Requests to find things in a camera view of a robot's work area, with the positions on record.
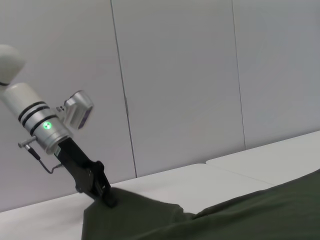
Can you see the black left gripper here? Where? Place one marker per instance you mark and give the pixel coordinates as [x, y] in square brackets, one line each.
[77, 165]

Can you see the dark green shirt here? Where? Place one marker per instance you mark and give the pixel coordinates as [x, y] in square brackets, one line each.
[225, 215]

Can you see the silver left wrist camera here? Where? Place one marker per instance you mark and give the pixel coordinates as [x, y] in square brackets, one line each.
[78, 110]

